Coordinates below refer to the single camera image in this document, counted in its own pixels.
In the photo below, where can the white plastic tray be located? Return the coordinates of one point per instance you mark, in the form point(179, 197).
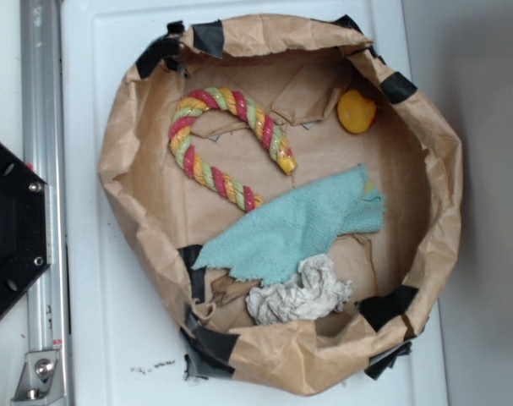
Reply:
point(126, 348)

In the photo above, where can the metal corner bracket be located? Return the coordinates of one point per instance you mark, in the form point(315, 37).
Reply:
point(41, 380)

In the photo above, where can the crumpled white cloth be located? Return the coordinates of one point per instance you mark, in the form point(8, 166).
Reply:
point(311, 293)

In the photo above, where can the yellow rubber duck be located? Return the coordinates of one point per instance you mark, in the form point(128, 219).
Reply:
point(356, 112)

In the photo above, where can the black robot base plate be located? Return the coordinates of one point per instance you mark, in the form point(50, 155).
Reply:
point(23, 231)

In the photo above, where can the brown paper bag bin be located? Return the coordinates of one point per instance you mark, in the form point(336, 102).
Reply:
point(296, 69)

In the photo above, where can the multicolored twisted rope toy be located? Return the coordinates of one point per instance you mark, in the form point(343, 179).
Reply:
point(268, 133)

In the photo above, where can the aluminium extrusion rail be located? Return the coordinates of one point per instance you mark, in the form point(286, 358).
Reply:
point(42, 108)

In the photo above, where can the light blue cloth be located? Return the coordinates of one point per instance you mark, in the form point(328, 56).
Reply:
point(268, 243)

